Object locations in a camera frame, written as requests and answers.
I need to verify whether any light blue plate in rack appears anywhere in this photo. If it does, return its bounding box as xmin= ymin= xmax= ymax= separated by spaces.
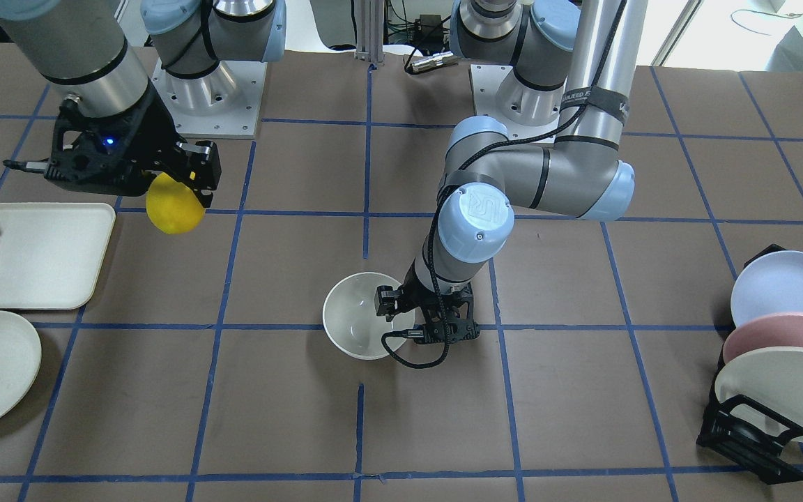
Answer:
xmin=730 ymin=250 xmax=803 ymax=326

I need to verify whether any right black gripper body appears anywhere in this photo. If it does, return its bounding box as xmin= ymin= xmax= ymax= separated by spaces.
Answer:
xmin=45 ymin=88 xmax=183 ymax=197

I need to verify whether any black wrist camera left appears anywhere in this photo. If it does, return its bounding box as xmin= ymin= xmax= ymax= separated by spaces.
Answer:
xmin=404 ymin=317 xmax=481 ymax=345

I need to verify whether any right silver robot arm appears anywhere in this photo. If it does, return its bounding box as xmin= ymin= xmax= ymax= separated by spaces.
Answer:
xmin=0 ymin=1 xmax=287 ymax=208

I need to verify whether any cream plate in rack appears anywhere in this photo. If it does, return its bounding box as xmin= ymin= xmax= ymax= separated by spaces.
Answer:
xmin=714 ymin=347 xmax=803 ymax=441

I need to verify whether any cream ceramic bowl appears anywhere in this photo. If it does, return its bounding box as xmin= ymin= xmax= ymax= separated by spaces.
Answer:
xmin=322 ymin=271 xmax=415 ymax=361

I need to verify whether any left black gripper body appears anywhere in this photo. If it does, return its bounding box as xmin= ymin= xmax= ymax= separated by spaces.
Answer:
xmin=398 ymin=261 xmax=475 ymax=328

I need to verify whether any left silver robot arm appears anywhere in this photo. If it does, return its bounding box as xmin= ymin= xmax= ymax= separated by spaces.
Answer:
xmin=374 ymin=1 xmax=648 ymax=324

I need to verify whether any cream rectangular tray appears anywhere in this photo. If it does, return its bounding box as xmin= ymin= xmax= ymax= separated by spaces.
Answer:
xmin=0 ymin=202 xmax=116 ymax=310

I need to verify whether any yellow lemon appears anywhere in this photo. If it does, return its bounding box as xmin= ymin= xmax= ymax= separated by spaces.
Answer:
xmin=144 ymin=172 xmax=205 ymax=235

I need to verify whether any pink plate in rack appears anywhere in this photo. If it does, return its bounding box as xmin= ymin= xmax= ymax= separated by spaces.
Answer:
xmin=722 ymin=312 xmax=803 ymax=363

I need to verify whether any black dish rack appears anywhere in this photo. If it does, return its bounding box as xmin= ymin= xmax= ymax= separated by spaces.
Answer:
xmin=696 ymin=244 xmax=803 ymax=485

